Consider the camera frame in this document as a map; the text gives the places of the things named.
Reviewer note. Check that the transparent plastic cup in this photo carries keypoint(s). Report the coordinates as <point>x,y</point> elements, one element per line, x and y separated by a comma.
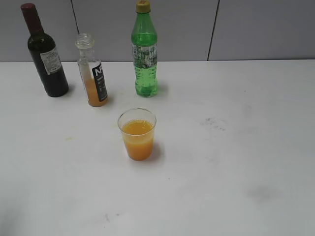
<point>137,126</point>

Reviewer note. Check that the NFC orange juice bottle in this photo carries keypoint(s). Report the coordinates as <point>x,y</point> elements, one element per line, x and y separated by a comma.
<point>91,71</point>

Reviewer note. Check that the green plastic soda bottle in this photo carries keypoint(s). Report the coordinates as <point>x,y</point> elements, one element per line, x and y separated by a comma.
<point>144,50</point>

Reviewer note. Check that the dark red wine bottle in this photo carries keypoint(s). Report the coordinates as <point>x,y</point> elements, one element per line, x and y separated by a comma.
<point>44,54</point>

